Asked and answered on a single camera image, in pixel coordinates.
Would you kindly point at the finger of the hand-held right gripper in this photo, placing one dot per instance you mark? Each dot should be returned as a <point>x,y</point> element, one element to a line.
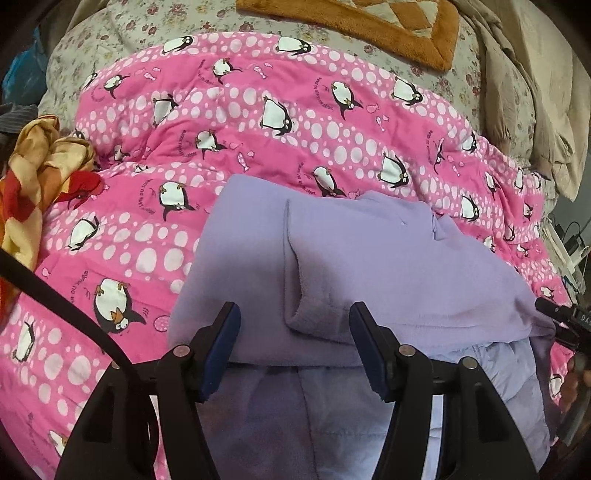
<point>551,309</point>

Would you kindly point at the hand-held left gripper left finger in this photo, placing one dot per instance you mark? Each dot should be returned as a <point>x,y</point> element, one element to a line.
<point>222,341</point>

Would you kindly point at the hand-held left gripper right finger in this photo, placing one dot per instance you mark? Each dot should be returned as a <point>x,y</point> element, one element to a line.
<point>368,341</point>

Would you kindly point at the lilac padded jacket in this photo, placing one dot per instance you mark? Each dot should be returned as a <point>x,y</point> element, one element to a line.
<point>369,249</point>

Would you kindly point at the person's right hand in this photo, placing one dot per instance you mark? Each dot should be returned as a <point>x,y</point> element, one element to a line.
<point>577,381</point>

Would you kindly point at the white power strip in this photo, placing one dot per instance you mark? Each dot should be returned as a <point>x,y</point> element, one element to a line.
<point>569,261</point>

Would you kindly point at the black charger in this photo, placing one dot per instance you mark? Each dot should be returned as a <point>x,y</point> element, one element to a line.
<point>577,243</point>

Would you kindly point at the pink penguin print blanket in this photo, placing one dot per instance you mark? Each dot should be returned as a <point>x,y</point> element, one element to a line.
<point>300,138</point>

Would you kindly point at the beige garment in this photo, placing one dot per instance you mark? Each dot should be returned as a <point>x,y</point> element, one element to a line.
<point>521,92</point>

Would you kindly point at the orange yellow checked cloth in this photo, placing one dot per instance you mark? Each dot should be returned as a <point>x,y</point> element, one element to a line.
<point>32,184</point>

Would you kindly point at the dark striped cloth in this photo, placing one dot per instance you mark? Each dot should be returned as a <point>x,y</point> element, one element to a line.
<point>18,120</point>

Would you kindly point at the orange plush blanket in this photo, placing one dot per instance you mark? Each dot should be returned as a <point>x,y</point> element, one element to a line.
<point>323,27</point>

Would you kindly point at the floral bed sheet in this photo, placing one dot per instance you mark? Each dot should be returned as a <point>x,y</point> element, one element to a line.
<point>92,41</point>

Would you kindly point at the blue cloth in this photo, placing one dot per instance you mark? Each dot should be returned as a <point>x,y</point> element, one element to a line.
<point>27,69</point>

